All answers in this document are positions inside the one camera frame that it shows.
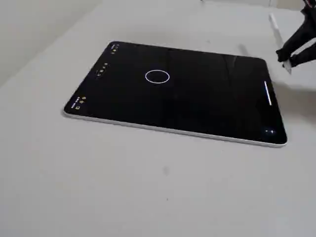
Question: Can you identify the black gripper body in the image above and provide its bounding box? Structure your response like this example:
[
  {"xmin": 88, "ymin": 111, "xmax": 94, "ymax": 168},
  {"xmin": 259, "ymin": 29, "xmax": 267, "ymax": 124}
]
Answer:
[{"xmin": 299, "ymin": 0, "xmax": 316, "ymax": 20}]

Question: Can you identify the black cloth-covered gripper finger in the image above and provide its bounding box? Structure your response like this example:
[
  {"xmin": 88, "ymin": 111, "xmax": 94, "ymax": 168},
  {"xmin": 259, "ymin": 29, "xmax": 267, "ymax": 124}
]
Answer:
[
  {"xmin": 289, "ymin": 43, "xmax": 316, "ymax": 68},
  {"xmin": 276, "ymin": 18, "xmax": 316, "ymax": 62}
]

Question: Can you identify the white stylus pen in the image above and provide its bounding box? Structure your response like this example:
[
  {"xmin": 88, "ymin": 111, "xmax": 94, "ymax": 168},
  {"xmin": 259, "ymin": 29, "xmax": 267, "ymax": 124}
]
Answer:
[{"xmin": 268, "ymin": 13, "xmax": 293, "ymax": 75}]

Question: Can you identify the black glass induction cooktop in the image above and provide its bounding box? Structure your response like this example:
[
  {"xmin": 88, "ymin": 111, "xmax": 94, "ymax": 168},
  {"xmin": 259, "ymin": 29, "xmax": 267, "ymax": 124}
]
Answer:
[{"xmin": 61, "ymin": 40, "xmax": 288, "ymax": 149}]

